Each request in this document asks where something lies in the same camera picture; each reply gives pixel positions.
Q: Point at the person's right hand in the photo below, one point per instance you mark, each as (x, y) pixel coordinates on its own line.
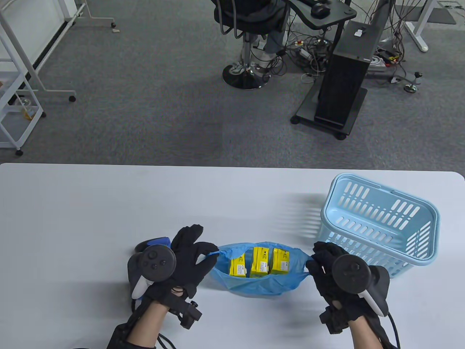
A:
(323, 276)

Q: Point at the person's left hand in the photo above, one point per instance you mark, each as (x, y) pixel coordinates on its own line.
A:
(189, 269)

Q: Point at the yellow chrysanthemum tea package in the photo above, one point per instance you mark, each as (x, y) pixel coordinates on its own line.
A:
(280, 261)
(259, 263)
(237, 265)

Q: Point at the blue plastic bag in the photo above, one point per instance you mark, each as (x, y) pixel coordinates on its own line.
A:
(261, 285)

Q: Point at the person's right forearm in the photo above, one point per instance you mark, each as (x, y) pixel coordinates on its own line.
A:
(363, 334)

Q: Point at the person's left forearm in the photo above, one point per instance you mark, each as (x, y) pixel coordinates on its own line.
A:
(149, 325)

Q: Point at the black and white hand controller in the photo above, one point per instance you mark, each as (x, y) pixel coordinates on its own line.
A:
(156, 263)
(350, 272)

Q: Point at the light blue plastic basket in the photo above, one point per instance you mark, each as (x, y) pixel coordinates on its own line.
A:
(377, 260)

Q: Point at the black wheeled tower cart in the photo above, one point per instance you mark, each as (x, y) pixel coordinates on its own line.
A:
(308, 105)

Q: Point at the black office chair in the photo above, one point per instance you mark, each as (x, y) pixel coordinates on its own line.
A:
(247, 78)

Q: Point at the black computer tower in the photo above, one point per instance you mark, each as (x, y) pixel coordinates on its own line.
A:
(345, 72)

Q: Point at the white wheeled shelf cart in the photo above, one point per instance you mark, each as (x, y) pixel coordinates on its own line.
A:
(7, 131)

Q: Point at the small white box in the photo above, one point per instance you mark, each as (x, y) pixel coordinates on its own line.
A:
(359, 32)

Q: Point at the white desk leg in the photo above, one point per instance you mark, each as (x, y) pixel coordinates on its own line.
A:
(417, 36)

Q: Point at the black standing desk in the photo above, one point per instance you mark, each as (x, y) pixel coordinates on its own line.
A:
(338, 16)

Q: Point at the black computer mouse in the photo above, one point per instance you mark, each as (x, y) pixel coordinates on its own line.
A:
(319, 10)

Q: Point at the black floor mat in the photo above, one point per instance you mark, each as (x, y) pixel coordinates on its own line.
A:
(439, 16)

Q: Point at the white whiteboard on stand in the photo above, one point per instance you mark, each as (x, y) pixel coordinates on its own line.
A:
(29, 21)

